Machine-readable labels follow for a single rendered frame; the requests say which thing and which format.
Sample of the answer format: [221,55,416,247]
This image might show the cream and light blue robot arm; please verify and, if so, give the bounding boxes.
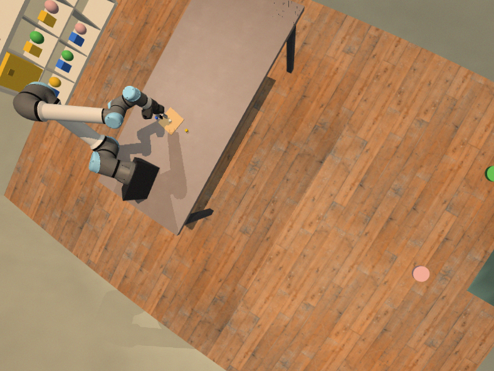
[13,81,148,185]

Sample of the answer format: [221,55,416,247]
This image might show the orange flat mat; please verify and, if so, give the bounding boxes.
[159,107,184,135]

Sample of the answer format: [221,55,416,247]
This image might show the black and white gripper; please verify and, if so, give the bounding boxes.
[141,96,168,120]

